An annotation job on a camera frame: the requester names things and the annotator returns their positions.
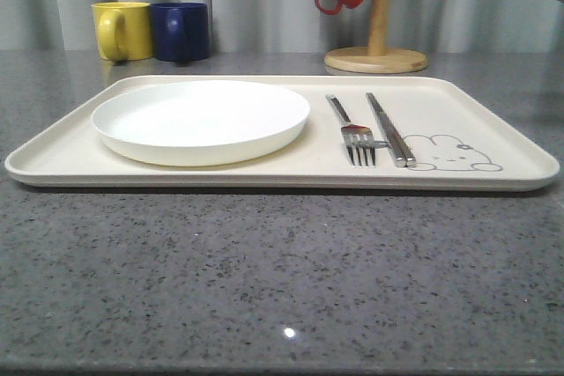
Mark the silver chopstick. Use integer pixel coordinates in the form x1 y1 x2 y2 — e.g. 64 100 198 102
377 101 417 168
366 92 407 167

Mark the silver metal fork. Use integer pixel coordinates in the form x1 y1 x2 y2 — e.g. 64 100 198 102
325 94 376 167

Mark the white round plate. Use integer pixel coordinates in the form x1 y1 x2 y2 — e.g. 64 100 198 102
92 80 311 166

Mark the cream rabbit print tray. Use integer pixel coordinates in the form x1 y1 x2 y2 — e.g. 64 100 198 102
5 75 560 192

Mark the wooden mug tree stand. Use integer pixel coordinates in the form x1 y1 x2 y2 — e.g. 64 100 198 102
324 0 428 74

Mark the dark blue mug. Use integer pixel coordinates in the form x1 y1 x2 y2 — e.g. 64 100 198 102
149 3 211 62

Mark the yellow mug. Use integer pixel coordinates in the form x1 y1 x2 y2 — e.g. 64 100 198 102
92 2 153 62

